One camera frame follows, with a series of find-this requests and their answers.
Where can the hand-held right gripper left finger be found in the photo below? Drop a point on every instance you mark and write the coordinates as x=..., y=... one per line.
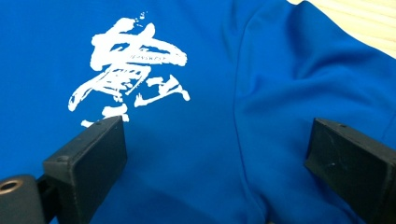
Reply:
x=87, y=168

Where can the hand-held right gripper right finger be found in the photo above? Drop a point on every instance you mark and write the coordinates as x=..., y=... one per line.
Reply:
x=355, y=161

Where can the blue t-shirt with white print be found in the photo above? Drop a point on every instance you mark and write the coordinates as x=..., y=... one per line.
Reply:
x=218, y=140

